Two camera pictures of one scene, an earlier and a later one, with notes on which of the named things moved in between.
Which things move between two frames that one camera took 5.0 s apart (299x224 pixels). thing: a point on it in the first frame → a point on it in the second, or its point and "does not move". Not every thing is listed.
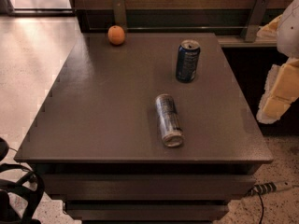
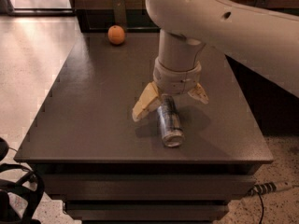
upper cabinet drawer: x=149 y=187 does not move
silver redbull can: x=171 y=130 does not move
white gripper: x=290 y=32 → x=176 y=78
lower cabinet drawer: x=147 y=209 does not move
